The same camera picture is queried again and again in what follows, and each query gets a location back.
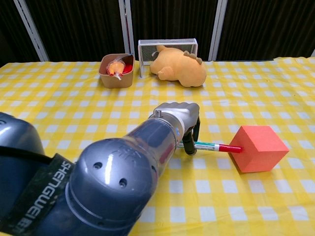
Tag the beige plastic bin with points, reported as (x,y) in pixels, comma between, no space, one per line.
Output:
(115,82)

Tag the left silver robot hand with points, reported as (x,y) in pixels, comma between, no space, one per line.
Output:
(182,110)

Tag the white metal frame post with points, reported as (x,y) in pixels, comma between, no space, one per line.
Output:
(30,27)
(217,24)
(124,24)

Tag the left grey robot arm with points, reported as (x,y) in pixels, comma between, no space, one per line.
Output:
(110,172)

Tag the yellow white checkered tablecloth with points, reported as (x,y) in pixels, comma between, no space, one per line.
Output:
(246,196)

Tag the orange plush dinosaur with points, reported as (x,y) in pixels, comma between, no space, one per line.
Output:
(179,66)

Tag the white mesh metal rack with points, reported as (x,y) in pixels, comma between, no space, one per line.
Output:
(172,42)

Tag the red-capped white marker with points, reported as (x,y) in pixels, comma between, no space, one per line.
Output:
(221,148)

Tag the pink foam cube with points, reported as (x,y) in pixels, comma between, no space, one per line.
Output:
(258,147)

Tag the red plastic dish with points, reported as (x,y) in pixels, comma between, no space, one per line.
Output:
(128,69)

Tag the orange toy in plastic wrap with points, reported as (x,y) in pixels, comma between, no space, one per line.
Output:
(115,67)

